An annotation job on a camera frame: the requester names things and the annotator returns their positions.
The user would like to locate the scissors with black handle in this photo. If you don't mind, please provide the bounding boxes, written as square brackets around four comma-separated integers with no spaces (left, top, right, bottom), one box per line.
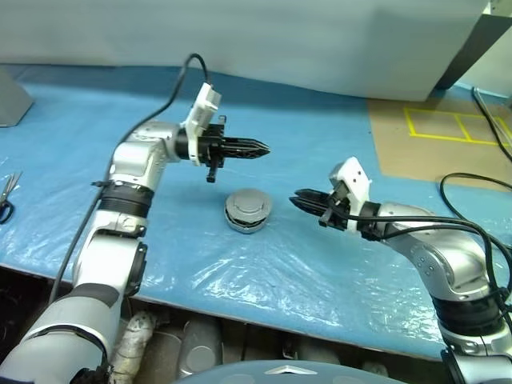
[0,171,24,225]

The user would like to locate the black straight cable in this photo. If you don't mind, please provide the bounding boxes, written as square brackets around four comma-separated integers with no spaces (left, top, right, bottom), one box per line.
[471,85,512,159]

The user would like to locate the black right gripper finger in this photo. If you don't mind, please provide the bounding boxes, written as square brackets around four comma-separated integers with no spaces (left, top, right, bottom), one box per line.
[288,197,330,219]
[294,188,334,204]

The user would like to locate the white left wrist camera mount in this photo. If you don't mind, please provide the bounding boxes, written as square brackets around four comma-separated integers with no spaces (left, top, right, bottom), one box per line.
[179,82,222,167]

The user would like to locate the white wrapped rounded shape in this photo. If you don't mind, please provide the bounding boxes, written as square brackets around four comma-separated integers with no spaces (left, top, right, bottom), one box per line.
[110,311,156,382]

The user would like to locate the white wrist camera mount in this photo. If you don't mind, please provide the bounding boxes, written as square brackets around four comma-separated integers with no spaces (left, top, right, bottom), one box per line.
[179,82,222,167]
[327,156,374,234]

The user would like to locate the gray rounded robot torso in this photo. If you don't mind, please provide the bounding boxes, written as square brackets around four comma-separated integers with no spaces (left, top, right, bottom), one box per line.
[186,359,406,384]

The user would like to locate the gray rounded cylinder shape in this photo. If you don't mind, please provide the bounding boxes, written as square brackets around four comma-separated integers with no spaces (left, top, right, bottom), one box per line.
[177,319,222,379]

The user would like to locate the white backdrop board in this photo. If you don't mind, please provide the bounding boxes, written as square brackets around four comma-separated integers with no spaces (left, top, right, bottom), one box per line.
[0,0,492,102]

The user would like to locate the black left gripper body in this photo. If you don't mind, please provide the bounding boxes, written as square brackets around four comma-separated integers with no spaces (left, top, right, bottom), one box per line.
[195,114,231,185]

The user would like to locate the brown cardboard sheet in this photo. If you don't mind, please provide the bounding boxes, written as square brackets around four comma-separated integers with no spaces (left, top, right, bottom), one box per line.
[366,87,512,183]

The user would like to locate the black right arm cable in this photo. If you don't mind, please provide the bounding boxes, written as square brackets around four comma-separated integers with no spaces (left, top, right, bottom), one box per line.
[319,202,512,334]

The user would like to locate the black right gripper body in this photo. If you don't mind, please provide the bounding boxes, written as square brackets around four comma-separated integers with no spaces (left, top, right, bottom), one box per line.
[318,182,354,234]

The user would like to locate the blue plastic table sheet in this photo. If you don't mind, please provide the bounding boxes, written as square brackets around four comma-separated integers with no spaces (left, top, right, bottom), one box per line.
[0,63,512,354]

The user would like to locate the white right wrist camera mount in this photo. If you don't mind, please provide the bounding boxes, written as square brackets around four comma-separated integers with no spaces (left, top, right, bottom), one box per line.
[327,156,374,234]

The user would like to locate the motor stator with copper windings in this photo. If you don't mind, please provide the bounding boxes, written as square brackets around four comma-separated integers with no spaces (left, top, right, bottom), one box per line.
[225,211,270,235]

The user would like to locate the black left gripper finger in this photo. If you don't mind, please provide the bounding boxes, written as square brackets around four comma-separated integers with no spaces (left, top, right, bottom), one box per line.
[222,136,270,151]
[222,147,273,161]

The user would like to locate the gray round motor cover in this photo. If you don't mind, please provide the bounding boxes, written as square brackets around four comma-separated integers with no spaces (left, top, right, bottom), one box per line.
[224,187,274,223]

